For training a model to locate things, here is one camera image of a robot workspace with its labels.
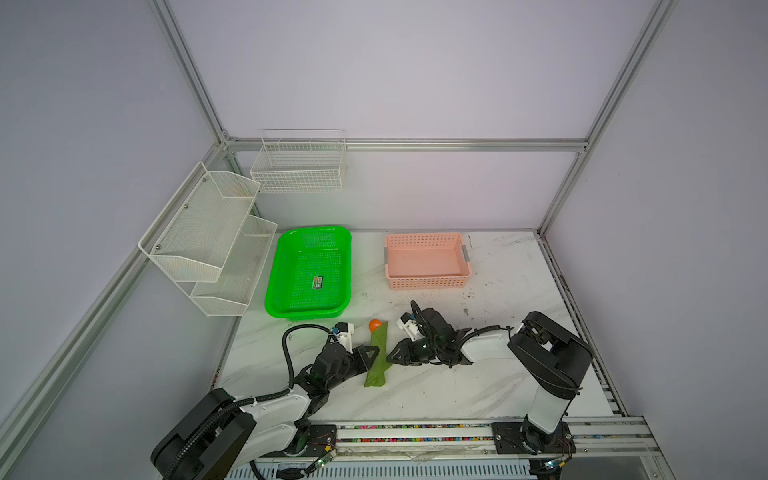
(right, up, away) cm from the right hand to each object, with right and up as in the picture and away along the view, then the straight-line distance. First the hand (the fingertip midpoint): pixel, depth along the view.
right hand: (389, 361), depth 84 cm
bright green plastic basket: (-30, +24, +23) cm, 45 cm away
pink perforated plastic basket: (+15, +29, +27) cm, 42 cm away
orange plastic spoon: (-5, +10, +4) cm, 12 cm away
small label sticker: (-26, +21, +20) cm, 39 cm away
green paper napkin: (-4, -2, -4) cm, 6 cm away
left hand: (-3, +3, 0) cm, 4 cm away
